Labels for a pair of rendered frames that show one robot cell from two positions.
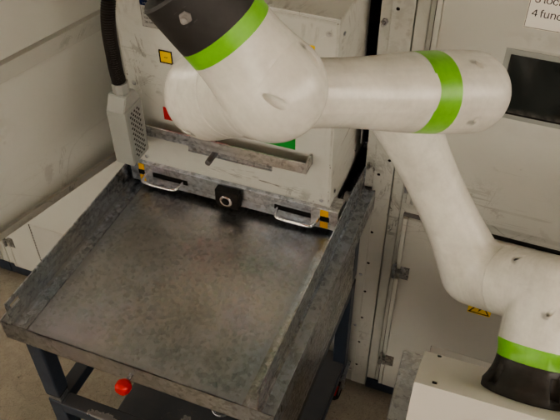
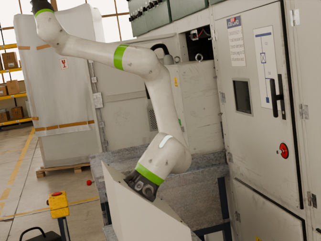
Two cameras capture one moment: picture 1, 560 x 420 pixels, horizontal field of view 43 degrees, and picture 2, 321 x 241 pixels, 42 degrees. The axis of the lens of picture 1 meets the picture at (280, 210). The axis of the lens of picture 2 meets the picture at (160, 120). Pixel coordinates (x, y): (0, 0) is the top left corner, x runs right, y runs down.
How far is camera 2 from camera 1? 1.92 m
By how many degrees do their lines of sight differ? 60
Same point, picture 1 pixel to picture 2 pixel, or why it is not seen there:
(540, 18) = (233, 61)
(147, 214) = not seen: hidden behind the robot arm
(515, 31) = (231, 69)
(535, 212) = (256, 169)
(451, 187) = (160, 110)
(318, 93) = (46, 26)
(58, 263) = (116, 157)
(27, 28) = (143, 84)
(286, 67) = (41, 20)
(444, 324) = not seen: outside the picture
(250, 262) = not seen: hidden behind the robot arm
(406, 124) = (107, 60)
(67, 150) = (153, 135)
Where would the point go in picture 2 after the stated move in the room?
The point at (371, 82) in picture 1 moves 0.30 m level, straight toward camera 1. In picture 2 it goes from (96, 45) to (27, 53)
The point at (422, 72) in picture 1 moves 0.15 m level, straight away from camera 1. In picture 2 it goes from (113, 46) to (145, 41)
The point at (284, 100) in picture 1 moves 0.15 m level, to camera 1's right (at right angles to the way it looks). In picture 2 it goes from (38, 26) to (50, 21)
